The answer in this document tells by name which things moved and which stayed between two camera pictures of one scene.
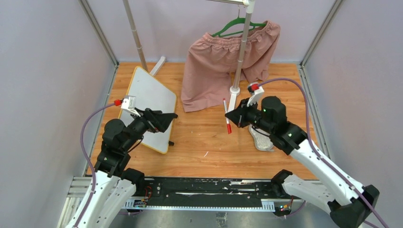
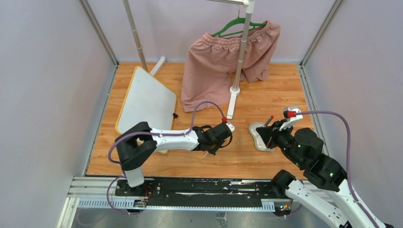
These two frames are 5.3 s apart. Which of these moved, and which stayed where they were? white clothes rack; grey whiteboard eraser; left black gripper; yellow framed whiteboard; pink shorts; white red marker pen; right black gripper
Moved: white red marker pen; right black gripper; left black gripper
Stayed: grey whiteboard eraser; pink shorts; yellow framed whiteboard; white clothes rack
